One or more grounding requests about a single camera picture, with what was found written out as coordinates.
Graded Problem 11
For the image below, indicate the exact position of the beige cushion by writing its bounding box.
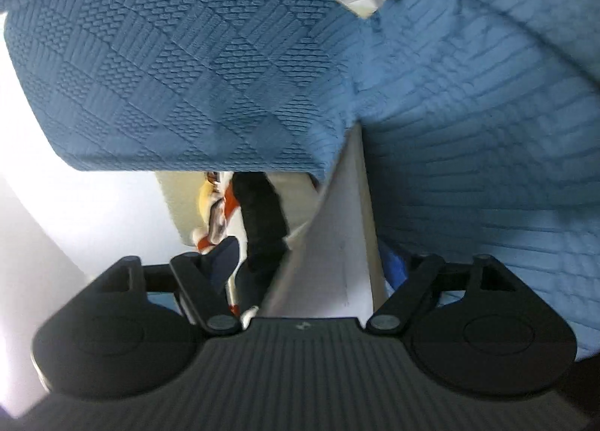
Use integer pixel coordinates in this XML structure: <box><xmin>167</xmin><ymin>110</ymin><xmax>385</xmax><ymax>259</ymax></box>
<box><xmin>156</xmin><ymin>171</ymin><xmax>324</xmax><ymax>249</ymax></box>

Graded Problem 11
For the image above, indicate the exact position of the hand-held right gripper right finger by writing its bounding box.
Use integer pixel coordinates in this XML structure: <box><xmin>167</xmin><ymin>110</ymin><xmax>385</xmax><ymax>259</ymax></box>
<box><xmin>366</xmin><ymin>241</ymin><xmax>522</xmax><ymax>335</ymax></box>

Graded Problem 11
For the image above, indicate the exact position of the blue textured seat cushion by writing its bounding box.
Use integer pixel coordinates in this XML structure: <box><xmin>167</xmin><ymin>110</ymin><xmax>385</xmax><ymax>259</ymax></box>
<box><xmin>0</xmin><ymin>0</ymin><xmax>364</xmax><ymax>183</ymax></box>
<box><xmin>323</xmin><ymin>0</ymin><xmax>600</xmax><ymax>361</ymax></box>

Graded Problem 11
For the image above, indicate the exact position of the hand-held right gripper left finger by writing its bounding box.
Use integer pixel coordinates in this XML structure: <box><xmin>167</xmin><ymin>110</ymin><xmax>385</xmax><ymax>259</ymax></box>
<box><xmin>91</xmin><ymin>236</ymin><xmax>243</xmax><ymax>336</ymax></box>

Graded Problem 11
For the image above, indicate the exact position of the yellow plush toy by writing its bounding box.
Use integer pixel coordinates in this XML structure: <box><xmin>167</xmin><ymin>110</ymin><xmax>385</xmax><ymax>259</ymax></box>
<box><xmin>197</xmin><ymin>182</ymin><xmax>215</xmax><ymax>217</ymax></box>

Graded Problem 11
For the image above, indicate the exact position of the red black white striped sweater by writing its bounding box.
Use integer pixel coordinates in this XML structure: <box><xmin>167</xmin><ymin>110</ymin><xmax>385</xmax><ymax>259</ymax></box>
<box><xmin>190</xmin><ymin>171</ymin><xmax>290</xmax><ymax>319</ymax></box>

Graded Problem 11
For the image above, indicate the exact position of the purple book with gold border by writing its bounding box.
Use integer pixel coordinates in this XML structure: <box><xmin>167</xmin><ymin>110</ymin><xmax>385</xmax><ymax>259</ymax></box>
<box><xmin>259</xmin><ymin>122</ymin><xmax>391</xmax><ymax>319</ymax></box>

